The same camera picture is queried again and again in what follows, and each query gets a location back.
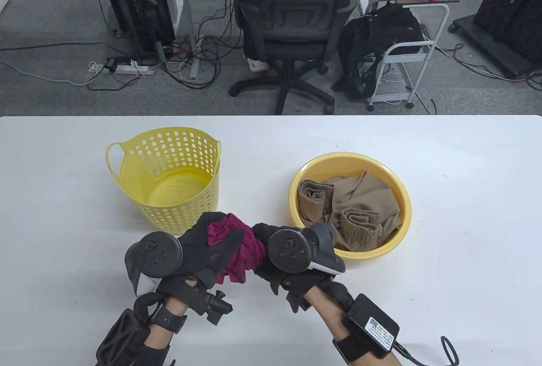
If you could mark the person's left hand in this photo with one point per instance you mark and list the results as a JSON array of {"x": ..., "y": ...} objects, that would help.
[{"x": 192, "y": 251}]

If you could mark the black backpack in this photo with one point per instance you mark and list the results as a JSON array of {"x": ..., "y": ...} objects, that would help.
[{"x": 381, "y": 31}]

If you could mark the grey metal desk leg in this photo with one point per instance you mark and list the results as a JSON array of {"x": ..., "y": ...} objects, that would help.
[{"x": 187, "y": 1}]

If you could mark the white furniture foot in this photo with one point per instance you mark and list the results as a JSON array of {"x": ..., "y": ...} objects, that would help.
[{"x": 3, "y": 4}]

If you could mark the black cabinet on casters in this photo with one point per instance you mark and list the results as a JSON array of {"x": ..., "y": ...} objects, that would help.
[{"x": 508, "y": 10}]

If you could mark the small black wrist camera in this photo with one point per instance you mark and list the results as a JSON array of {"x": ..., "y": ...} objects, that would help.
[{"x": 218, "y": 309}]

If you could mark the black handheld controller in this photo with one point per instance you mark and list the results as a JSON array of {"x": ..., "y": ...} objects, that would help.
[
  {"x": 152, "y": 256},
  {"x": 288, "y": 251}
]

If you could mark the maroon shorts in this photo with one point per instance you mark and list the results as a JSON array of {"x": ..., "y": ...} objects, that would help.
[{"x": 241, "y": 260}]

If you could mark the person's right hand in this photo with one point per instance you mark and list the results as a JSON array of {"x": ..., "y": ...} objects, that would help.
[{"x": 296, "y": 285}]

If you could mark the black computer tower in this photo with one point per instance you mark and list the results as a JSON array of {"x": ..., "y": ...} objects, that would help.
[{"x": 139, "y": 1}]

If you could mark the yellow perforated plastic basket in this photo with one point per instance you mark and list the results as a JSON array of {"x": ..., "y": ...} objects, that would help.
[{"x": 178, "y": 188}]

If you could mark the yellow round plastic basin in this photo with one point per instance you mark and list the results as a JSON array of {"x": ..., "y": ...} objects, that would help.
[{"x": 313, "y": 167}]

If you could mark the white power strip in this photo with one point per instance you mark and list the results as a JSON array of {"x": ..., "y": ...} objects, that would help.
[{"x": 131, "y": 69}]

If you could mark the tan shorts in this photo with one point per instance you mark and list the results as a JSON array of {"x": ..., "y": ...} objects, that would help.
[{"x": 364, "y": 196}]

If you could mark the black mesh office chair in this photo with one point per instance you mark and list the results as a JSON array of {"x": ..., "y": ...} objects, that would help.
[{"x": 292, "y": 23}]

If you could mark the black box wrist device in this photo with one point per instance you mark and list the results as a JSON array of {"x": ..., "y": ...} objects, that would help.
[{"x": 372, "y": 323}]

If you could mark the person's left forearm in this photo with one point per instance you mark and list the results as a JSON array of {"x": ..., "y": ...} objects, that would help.
[{"x": 159, "y": 336}]

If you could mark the black lattice forearm brace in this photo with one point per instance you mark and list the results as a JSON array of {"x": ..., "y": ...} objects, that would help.
[{"x": 123, "y": 336}]

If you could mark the black power adapter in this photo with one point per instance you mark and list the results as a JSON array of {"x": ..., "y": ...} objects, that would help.
[{"x": 111, "y": 65}]

